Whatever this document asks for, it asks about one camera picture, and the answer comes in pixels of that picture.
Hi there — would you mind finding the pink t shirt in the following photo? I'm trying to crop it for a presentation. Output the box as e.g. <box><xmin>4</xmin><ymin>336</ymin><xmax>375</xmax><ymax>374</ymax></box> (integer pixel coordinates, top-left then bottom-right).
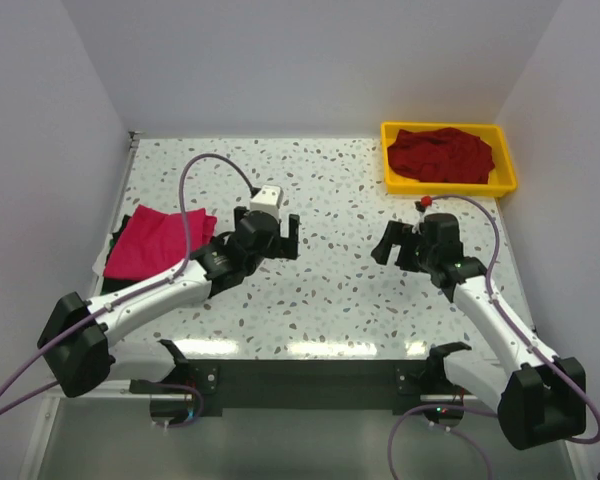
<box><xmin>103</xmin><ymin>203</ymin><xmax>219</xmax><ymax>282</ymax></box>

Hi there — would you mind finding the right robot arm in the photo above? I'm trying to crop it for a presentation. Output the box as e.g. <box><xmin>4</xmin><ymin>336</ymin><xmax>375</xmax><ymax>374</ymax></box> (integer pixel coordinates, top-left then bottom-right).
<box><xmin>371</xmin><ymin>213</ymin><xmax>586</xmax><ymax>450</ymax></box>

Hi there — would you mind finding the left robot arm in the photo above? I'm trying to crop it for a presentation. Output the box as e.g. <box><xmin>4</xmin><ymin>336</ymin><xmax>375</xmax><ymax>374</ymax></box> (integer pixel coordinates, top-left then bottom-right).
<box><xmin>37</xmin><ymin>207</ymin><xmax>300</xmax><ymax>398</ymax></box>

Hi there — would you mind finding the yellow plastic bin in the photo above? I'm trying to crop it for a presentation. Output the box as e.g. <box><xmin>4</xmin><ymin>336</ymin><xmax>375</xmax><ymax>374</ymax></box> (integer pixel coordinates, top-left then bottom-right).
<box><xmin>381</xmin><ymin>122</ymin><xmax>517</xmax><ymax>198</ymax></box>

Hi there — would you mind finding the dark red t shirt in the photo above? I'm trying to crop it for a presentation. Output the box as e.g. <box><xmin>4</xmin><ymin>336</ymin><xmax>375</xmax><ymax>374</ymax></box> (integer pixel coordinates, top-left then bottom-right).
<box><xmin>387</xmin><ymin>127</ymin><xmax>495</xmax><ymax>184</ymax></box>

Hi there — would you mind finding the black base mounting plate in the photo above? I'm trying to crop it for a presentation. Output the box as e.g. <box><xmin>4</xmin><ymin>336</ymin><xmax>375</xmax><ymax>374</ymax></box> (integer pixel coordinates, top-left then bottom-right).
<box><xmin>128</xmin><ymin>357</ymin><xmax>484</xmax><ymax>419</ymax></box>

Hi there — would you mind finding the folded black t shirt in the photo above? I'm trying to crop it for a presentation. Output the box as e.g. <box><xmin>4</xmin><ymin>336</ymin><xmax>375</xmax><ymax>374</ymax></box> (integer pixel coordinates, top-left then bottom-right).
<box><xmin>101</xmin><ymin>205</ymin><xmax>149</xmax><ymax>294</ymax></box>

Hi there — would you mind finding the white folded t shirt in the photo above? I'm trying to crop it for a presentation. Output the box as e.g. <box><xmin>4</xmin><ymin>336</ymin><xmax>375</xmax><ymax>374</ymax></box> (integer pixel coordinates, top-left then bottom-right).
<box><xmin>92</xmin><ymin>244</ymin><xmax>110</xmax><ymax>277</ymax></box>

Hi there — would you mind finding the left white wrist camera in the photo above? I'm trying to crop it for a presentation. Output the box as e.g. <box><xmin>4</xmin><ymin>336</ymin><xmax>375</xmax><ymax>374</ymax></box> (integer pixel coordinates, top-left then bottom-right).
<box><xmin>249</xmin><ymin>185</ymin><xmax>284</xmax><ymax>221</ymax></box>

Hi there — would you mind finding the aluminium table frame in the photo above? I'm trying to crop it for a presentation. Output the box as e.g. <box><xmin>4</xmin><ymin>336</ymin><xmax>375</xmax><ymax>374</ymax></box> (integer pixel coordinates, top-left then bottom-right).
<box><xmin>17</xmin><ymin>130</ymin><xmax>581</xmax><ymax>480</ymax></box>

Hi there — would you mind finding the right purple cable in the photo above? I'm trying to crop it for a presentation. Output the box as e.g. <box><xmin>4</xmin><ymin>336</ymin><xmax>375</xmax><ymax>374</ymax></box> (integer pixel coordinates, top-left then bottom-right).
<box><xmin>387</xmin><ymin>195</ymin><xmax>600</xmax><ymax>480</ymax></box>

